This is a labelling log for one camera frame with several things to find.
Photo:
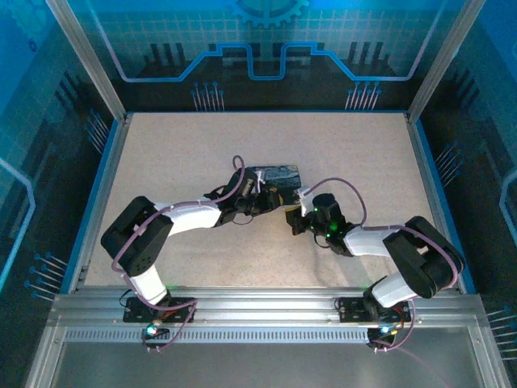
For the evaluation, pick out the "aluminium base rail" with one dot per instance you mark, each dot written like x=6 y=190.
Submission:
x=262 y=307

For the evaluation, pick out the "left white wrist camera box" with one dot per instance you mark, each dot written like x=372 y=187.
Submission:
x=260 y=180

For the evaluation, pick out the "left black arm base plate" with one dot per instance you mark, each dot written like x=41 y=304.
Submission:
x=137 y=313

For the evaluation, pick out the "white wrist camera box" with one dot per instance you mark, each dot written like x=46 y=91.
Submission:
x=260 y=180
x=303 y=196

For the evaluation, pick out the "right controller board with LED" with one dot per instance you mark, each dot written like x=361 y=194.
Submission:
x=383 y=332

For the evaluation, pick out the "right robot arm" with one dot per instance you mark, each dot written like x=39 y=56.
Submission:
x=420 y=258

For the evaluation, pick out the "grey metal shelf panel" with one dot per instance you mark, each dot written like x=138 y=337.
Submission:
x=262 y=363

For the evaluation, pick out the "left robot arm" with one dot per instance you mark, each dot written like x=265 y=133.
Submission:
x=141 y=242

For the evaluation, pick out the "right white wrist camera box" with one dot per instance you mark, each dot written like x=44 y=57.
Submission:
x=303 y=196

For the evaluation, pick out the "aluminium side rail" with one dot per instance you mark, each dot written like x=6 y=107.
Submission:
x=424 y=169
x=109 y=182

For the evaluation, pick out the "aluminium frame post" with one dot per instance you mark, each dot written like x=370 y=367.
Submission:
x=444 y=60
x=87 y=60

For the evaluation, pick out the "controller board with led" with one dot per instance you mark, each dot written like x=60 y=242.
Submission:
x=153 y=330
x=383 y=332

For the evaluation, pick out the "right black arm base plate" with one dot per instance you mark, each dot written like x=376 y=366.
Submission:
x=355 y=311

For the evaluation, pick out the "starry night tin box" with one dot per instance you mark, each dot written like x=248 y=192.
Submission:
x=282 y=178

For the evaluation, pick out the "left controller board with LED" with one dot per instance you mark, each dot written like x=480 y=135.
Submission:
x=153 y=330

